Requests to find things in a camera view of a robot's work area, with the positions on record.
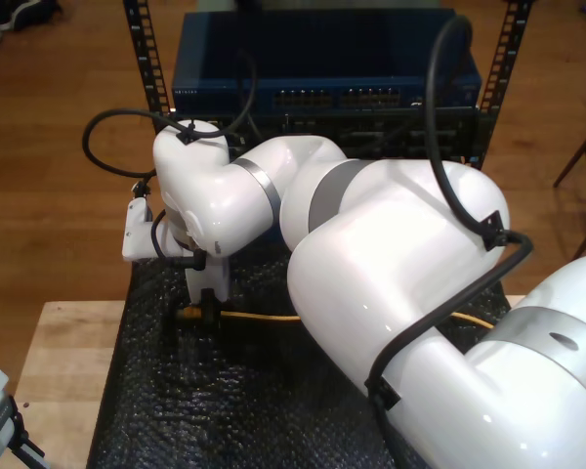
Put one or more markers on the black perforated rack post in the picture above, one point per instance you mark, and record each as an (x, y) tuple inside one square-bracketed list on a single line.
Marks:
[(144, 39), (510, 29)]

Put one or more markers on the black bubble mat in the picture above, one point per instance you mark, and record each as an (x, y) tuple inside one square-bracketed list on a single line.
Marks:
[(224, 415)]

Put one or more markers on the blue network switch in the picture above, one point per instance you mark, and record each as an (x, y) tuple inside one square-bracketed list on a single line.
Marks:
[(322, 49)]

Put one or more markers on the dark wooden chair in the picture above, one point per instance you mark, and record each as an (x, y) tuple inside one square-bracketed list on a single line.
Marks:
[(580, 152)]

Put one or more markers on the black rack server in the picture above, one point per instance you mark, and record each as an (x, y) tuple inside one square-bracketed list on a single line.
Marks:
[(371, 139)]

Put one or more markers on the dark shoe with white sole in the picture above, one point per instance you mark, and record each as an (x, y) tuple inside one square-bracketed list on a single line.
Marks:
[(29, 12)]

